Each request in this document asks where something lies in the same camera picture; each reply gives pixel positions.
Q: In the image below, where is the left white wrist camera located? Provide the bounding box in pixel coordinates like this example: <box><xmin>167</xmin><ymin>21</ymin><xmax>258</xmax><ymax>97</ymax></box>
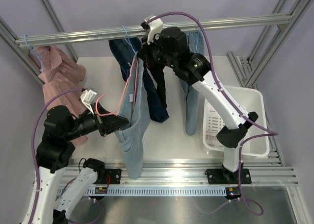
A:
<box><xmin>80</xmin><ymin>88</ymin><xmax>97</xmax><ymax>115</ymax></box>

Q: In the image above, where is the dark blue denim skirt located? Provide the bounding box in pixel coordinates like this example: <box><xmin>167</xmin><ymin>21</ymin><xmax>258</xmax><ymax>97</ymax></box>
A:
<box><xmin>108</xmin><ymin>38</ymin><xmax>169</xmax><ymax>123</ymax></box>

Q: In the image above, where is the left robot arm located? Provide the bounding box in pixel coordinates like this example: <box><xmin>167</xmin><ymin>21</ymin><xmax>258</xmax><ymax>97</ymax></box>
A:
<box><xmin>23</xmin><ymin>105</ymin><xmax>129</xmax><ymax>224</ymax></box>

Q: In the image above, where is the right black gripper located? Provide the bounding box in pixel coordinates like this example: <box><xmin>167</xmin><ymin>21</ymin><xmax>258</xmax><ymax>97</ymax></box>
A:
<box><xmin>138</xmin><ymin>32</ymin><xmax>177</xmax><ymax>70</ymax></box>

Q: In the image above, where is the blue hanger of pink dress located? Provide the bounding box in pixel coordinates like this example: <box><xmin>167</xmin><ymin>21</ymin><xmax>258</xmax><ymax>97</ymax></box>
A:
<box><xmin>23</xmin><ymin>34</ymin><xmax>49</xmax><ymax>73</ymax></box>

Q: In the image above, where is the aluminium frame left post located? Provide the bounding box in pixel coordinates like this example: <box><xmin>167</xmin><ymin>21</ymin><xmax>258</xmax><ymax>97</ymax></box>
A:
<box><xmin>0</xmin><ymin>0</ymin><xmax>65</xmax><ymax>85</ymax></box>

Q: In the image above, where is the aluminium frame right post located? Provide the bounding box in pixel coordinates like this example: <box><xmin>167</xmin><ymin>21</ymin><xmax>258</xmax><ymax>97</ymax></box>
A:
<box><xmin>227</xmin><ymin>0</ymin><xmax>314</xmax><ymax>89</ymax></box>

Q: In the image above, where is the light blue denim skirt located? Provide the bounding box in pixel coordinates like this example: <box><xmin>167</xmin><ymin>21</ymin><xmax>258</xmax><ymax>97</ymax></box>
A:
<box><xmin>115</xmin><ymin>56</ymin><xmax>150</xmax><ymax>179</ymax></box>

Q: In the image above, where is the pink wire hanger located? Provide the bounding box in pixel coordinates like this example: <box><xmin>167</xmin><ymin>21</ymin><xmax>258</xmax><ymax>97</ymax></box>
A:
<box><xmin>95</xmin><ymin>59</ymin><xmax>139</xmax><ymax>117</ymax></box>

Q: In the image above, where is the white slotted cable duct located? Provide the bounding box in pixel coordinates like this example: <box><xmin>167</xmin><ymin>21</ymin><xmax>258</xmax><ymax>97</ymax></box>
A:
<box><xmin>56</xmin><ymin>186</ymin><xmax>228</xmax><ymax>197</ymax></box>

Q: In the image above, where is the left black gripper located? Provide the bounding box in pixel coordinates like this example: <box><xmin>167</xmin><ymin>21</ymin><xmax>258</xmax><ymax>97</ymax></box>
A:
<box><xmin>64</xmin><ymin>102</ymin><xmax>129</xmax><ymax>141</ymax></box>

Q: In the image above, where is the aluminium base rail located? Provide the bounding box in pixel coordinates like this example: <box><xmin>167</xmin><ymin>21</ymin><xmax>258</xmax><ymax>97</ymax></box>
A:
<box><xmin>62</xmin><ymin>159</ymin><xmax>299</xmax><ymax>187</ymax></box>

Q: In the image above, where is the black garment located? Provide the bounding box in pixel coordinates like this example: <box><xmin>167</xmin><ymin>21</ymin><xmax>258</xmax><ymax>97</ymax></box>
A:
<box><xmin>141</xmin><ymin>35</ymin><xmax>167</xmax><ymax>109</ymax></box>

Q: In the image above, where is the blue hanger of pale denim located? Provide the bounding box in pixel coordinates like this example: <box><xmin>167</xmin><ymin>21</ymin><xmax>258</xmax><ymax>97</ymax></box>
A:
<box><xmin>187</xmin><ymin>30</ymin><xmax>204</xmax><ymax>54</ymax></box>

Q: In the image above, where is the pale blue denim garment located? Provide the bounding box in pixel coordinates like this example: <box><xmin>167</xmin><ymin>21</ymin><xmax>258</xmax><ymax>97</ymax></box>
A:
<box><xmin>179</xmin><ymin>31</ymin><xmax>206</xmax><ymax>136</ymax></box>

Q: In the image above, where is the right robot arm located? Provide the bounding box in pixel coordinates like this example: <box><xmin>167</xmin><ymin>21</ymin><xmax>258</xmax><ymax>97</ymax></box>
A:
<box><xmin>138</xmin><ymin>27</ymin><xmax>258</xmax><ymax>184</ymax></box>

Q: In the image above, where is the light blue wire hanger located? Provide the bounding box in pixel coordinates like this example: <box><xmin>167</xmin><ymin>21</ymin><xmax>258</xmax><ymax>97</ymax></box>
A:
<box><xmin>122</xmin><ymin>25</ymin><xmax>137</xmax><ymax>54</ymax></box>

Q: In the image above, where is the pink ruffled dress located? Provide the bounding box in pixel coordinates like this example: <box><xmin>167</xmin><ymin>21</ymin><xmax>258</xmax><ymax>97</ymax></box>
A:
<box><xmin>36</xmin><ymin>45</ymin><xmax>89</xmax><ymax>147</ymax></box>

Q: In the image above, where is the white plastic basket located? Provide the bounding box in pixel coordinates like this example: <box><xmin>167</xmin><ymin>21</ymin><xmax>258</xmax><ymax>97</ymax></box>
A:
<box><xmin>202</xmin><ymin>86</ymin><xmax>270</xmax><ymax>157</ymax></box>

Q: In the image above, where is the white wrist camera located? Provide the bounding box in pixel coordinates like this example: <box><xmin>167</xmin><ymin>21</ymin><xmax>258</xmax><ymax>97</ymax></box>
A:
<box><xmin>80</xmin><ymin>88</ymin><xmax>97</xmax><ymax>115</ymax></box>
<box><xmin>141</xmin><ymin>15</ymin><xmax>163</xmax><ymax>45</ymax></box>

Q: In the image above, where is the aluminium hanging rail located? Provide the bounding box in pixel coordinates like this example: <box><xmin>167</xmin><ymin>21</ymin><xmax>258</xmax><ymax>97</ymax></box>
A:
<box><xmin>15</xmin><ymin>13</ymin><xmax>292</xmax><ymax>48</ymax></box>

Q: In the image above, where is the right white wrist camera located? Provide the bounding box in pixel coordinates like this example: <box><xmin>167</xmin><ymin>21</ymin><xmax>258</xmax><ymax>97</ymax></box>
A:
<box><xmin>141</xmin><ymin>15</ymin><xmax>163</xmax><ymax>45</ymax></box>

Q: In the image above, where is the aluminium frame post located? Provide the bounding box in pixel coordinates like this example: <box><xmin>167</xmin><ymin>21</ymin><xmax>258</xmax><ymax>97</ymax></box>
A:
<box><xmin>0</xmin><ymin>0</ymin><xmax>65</xmax><ymax>85</ymax></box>
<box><xmin>227</xmin><ymin>0</ymin><xmax>314</xmax><ymax>89</ymax></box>

